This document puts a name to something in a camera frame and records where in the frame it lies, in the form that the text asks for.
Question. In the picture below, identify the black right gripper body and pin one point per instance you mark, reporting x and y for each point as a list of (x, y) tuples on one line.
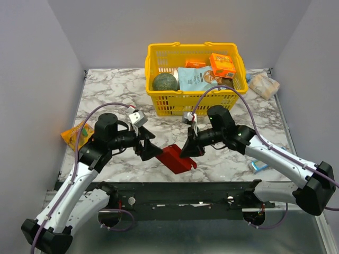
[(192, 139)]

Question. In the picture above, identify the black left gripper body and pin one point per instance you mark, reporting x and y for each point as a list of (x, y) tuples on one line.
[(124, 139)]

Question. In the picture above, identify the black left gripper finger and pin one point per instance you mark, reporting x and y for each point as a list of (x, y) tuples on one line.
[(144, 134), (148, 150)]

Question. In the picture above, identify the red paper box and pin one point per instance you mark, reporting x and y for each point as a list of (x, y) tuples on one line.
[(172, 160)]

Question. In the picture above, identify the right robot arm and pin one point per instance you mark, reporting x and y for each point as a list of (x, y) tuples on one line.
[(311, 185)]

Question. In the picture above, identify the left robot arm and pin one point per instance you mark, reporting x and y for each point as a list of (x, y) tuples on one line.
[(49, 231)]

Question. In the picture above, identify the large orange snack box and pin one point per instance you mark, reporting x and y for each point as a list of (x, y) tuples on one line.
[(222, 66)]

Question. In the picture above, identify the small orange flat box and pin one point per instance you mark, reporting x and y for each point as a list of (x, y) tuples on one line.
[(194, 64)]

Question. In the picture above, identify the orange gummy candy bag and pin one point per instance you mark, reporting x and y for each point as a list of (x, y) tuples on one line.
[(70, 136)]

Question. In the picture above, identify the blue small packet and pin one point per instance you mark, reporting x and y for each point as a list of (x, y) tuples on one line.
[(257, 166)]

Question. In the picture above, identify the green round melon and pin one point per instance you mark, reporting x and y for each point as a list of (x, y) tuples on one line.
[(165, 81)]

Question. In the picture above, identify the light blue chips bag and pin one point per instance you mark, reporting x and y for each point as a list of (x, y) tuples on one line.
[(200, 79)]

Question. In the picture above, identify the blue item behind basket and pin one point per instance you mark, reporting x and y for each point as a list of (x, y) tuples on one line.
[(248, 77)]

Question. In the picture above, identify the beige tissue packet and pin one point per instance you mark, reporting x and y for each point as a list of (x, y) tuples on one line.
[(264, 86)]

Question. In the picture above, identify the yellow plastic shopping basket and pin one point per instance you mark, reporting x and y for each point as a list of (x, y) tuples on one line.
[(165, 57)]

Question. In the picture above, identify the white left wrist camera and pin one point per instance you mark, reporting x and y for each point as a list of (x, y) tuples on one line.
[(137, 119)]

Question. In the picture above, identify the black mounting base plate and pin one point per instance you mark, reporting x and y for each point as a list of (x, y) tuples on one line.
[(164, 201)]

